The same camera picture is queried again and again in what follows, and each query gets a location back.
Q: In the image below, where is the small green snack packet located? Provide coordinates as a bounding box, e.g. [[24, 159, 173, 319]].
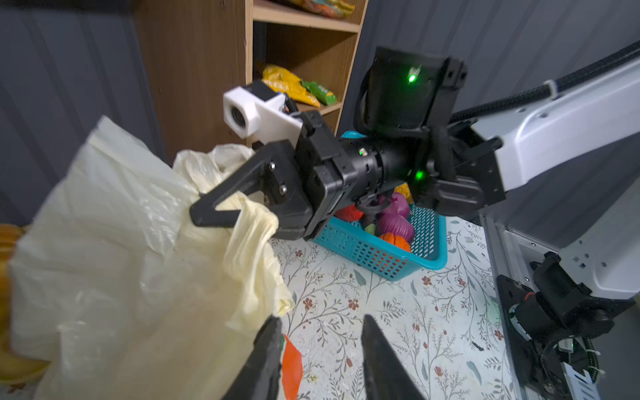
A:
[[301, 81, 338, 106]]

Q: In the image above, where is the croissant bread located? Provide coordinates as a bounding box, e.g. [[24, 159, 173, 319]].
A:
[[1, 223, 49, 386]]

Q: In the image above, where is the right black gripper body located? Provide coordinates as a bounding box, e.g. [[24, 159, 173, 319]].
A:
[[189, 112, 418, 240]]

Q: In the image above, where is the red toy tomato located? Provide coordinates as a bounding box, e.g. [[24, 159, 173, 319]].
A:
[[334, 204, 364, 223]]

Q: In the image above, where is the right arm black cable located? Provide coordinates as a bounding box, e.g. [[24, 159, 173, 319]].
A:
[[447, 39, 640, 125]]

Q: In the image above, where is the purple toy onion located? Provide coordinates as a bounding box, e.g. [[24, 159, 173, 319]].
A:
[[376, 193, 415, 243]]

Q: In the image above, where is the orange toy pumpkin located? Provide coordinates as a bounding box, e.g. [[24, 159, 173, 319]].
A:
[[379, 233, 411, 253]]

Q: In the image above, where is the teal plastic basket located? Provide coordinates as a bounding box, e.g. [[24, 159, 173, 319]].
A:
[[314, 132, 448, 281]]

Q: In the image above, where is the yellow translucent plastic bag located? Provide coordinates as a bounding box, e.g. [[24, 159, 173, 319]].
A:
[[9, 117, 293, 399]]

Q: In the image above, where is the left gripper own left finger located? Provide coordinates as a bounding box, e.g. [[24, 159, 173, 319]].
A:
[[222, 316, 283, 400]]

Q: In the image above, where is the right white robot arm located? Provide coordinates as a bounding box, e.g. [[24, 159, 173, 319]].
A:
[[190, 43, 639, 240]]

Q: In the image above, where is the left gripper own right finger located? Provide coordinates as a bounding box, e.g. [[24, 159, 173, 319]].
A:
[[361, 314, 424, 400]]

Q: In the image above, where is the orange snack bag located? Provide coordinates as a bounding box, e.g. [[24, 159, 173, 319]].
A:
[[281, 0, 355, 19]]

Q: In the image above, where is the yellow snack packet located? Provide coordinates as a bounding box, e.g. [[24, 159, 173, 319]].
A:
[[262, 64, 321, 108]]

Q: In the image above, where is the wooden shelf unit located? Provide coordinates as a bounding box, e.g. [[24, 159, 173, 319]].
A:
[[133, 0, 368, 160]]

